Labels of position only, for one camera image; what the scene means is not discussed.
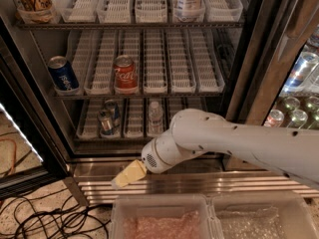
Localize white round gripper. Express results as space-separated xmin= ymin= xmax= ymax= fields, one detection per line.
xmin=112 ymin=130 xmax=203 ymax=189

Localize redbull can shelf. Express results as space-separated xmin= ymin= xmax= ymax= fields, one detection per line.
xmin=104 ymin=100 xmax=121 ymax=126
xmin=98 ymin=110 xmax=114 ymax=135

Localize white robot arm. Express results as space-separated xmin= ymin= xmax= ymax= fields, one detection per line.
xmin=112 ymin=109 xmax=319 ymax=189

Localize red coca-cola can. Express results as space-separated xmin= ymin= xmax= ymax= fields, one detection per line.
xmin=113 ymin=55 xmax=138 ymax=94

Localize open fridge left door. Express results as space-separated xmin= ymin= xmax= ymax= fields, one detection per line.
xmin=0 ymin=21 xmax=67 ymax=200

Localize blue pepsi can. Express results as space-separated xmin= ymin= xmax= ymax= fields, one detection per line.
xmin=48 ymin=56 xmax=79 ymax=91

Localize red can behind glass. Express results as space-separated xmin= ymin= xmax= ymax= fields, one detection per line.
xmin=264 ymin=110 xmax=284 ymax=127

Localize large redbull can behind glass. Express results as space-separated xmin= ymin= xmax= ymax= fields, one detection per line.
xmin=283 ymin=52 xmax=319 ymax=93

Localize left clear plastic bin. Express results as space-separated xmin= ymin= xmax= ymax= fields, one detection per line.
xmin=110 ymin=194 xmax=224 ymax=239

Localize clear plastic bin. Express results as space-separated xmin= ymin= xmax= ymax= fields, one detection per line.
xmin=212 ymin=192 xmax=319 ymax=239
xmin=110 ymin=194 xmax=224 ymax=239

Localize clear water bottle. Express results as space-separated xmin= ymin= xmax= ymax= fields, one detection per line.
xmin=149 ymin=101 xmax=163 ymax=134

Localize right clear plastic bin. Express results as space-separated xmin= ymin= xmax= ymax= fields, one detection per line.
xmin=212 ymin=192 xmax=319 ymax=239

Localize bottom wire shelf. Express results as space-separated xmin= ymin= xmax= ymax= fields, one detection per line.
xmin=74 ymin=135 xmax=154 ymax=142

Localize wire shelf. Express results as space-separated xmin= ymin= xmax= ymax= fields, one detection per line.
xmin=53 ymin=93 xmax=223 ymax=100
xmin=14 ymin=21 xmax=244 ymax=31
xmin=74 ymin=135 xmax=154 ymax=142

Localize black floor cables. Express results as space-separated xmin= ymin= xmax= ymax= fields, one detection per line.
xmin=0 ymin=186 xmax=111 ymax=239

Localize middle wire shelf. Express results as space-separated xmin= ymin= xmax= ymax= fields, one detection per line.
xmin=53 ymin=93 xmax=223 ymax=100

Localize orange cable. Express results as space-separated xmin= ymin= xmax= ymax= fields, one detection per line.
xmin=0 ymin=137 xmax=18 ymax=177

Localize top wire shelf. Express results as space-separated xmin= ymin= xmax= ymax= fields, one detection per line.
xmin=14 ymin=21 xmax=244 ymax=31

